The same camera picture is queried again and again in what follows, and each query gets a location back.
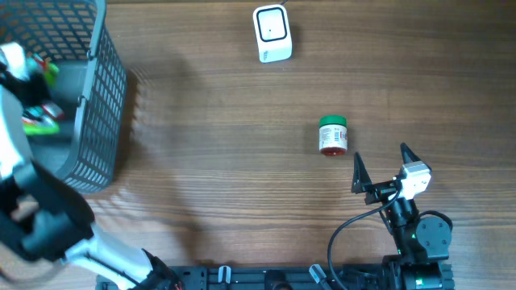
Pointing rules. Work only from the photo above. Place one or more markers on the red snack stick packet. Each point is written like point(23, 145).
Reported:
point(52, 112)

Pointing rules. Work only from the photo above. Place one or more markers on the white barcode scanner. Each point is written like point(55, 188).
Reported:
point(273, 35)

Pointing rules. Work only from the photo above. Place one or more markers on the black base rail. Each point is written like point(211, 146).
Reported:
point(282, 278)

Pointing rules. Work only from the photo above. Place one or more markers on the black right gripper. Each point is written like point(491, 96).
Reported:
point(384, 190)

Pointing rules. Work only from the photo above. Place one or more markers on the grey plastic mesh basket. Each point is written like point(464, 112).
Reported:
point(90, 86)

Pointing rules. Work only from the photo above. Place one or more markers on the green candy bag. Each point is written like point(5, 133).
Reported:
point(33, 124)

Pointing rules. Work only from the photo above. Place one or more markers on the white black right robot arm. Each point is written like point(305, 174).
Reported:
point(421, 238)

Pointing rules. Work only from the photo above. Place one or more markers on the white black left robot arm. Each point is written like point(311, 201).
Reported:
point(43, 218)

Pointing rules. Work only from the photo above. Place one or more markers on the green lid jar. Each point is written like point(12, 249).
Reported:
point(332, 135)

